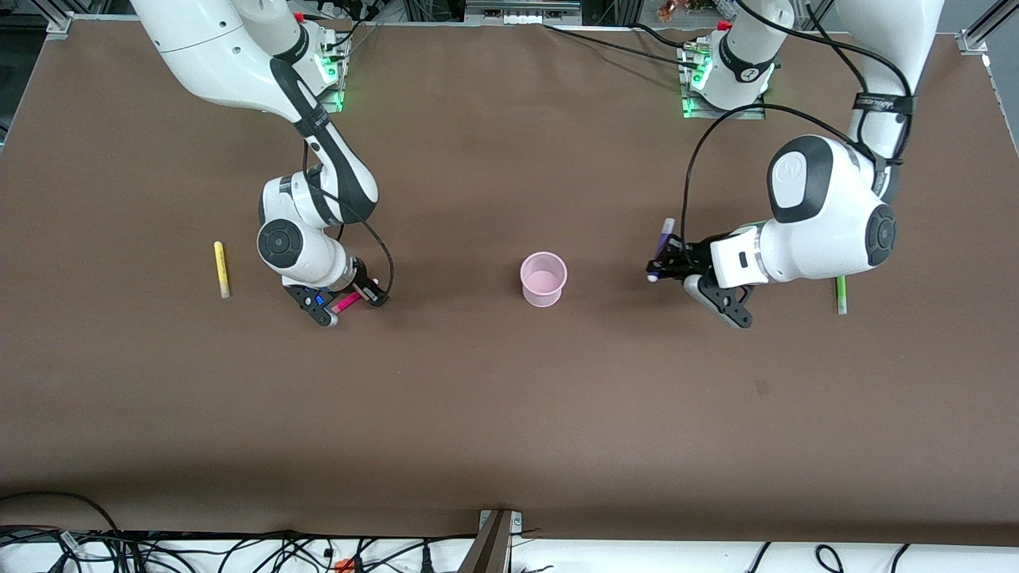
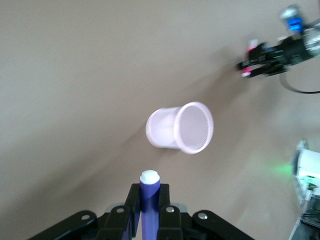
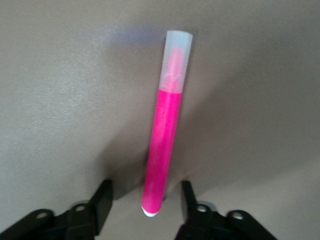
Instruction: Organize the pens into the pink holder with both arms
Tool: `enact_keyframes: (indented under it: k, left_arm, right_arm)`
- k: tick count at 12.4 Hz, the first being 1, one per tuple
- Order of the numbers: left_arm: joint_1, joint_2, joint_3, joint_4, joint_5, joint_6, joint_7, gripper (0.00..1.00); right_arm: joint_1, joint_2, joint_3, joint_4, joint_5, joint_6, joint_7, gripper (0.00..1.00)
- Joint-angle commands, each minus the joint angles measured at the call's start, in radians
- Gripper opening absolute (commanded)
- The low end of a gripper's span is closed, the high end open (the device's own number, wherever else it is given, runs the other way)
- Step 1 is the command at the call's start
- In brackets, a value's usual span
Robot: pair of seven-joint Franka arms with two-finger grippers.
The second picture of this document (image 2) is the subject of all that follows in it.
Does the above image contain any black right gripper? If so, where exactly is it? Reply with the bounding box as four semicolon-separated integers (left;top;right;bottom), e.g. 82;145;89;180
236;17;308;77

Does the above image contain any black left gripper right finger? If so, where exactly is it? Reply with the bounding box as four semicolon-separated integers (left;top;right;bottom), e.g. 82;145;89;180
157;183;256;240

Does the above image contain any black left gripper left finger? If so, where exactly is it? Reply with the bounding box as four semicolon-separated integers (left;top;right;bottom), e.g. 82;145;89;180
27;183;142;240

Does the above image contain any pink pen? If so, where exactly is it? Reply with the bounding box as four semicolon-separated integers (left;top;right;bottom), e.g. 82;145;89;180
240;39;259;78

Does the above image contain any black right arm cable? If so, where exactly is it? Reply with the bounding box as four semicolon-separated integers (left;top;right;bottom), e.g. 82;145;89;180
279;71;320;95

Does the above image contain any white mesh cup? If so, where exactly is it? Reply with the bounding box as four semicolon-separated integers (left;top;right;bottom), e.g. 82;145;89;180
145;101;215;155

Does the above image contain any purple pen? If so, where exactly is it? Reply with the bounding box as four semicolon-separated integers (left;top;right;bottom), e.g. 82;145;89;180
138;169;161;240

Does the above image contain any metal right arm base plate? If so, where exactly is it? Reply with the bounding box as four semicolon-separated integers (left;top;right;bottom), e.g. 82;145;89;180
289;139;320;240

